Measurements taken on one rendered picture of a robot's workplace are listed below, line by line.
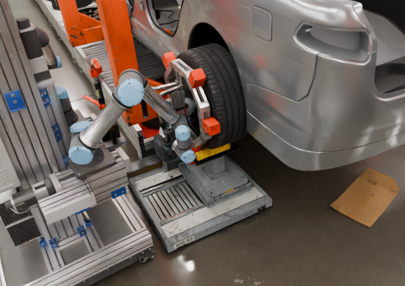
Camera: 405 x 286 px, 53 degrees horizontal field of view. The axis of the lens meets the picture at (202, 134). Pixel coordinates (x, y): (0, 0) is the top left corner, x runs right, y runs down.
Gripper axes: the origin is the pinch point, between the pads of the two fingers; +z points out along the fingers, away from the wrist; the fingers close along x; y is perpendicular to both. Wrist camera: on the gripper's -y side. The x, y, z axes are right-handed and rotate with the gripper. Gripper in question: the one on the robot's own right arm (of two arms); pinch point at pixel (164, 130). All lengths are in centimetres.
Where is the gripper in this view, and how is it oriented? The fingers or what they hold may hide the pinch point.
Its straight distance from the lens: 242.9
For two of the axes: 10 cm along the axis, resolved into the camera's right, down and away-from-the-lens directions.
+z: -4.6, -4.7, 7.5
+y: -0.8, -8.2, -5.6
